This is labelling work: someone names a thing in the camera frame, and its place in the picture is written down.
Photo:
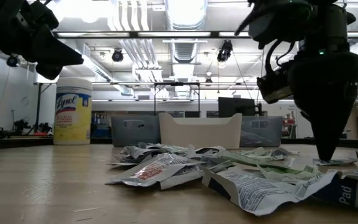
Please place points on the background black robot arms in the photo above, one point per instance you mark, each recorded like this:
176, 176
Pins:
22, 124

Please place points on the white text-printed packet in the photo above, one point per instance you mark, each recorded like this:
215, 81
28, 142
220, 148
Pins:
207, 150
182, 181

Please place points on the white plastic bin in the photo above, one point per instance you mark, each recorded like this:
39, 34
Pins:
197, 130

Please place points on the crumpled grey-white packet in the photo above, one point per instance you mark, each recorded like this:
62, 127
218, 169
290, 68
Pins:
138, 152

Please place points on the translucent grey plastic bin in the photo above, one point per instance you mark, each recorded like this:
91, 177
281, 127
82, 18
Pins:
129, 130
261, 129

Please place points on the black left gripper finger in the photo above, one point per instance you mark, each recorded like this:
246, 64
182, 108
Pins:
54, 51
50, 71

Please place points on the white rectangular ceiling duct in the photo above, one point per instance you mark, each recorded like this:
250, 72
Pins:
98, 71

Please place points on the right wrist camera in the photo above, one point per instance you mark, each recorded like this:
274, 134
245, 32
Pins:
275, 87

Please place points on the yellow Lysol wipes canister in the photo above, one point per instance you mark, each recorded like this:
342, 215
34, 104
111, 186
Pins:
73, 118

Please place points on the black monitor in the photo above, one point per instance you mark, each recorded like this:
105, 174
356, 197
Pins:
236, 107

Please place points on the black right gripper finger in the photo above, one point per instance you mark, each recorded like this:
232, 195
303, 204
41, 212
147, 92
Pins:
304, 115
329, 130

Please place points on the white navy pad packet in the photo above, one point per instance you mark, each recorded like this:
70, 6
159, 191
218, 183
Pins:
337, 161

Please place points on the black overhead rig beam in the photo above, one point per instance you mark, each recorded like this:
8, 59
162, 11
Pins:
166, 34

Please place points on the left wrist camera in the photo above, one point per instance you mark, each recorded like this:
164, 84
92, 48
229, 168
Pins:
43, 15

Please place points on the blue storage shelf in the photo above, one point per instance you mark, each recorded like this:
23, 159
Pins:
99, 127

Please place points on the black light stand pole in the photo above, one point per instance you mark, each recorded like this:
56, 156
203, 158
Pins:
38, 109

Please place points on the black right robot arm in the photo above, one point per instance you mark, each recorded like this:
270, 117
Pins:
322, 25

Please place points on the black ceiling spotlight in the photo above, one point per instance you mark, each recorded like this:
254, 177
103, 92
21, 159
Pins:
117, 56
225, 51
12, 61

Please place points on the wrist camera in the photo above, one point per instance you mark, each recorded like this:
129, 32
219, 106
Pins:
43, 15
275, 87

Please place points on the white light panel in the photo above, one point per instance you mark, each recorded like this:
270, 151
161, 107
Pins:
43, 81

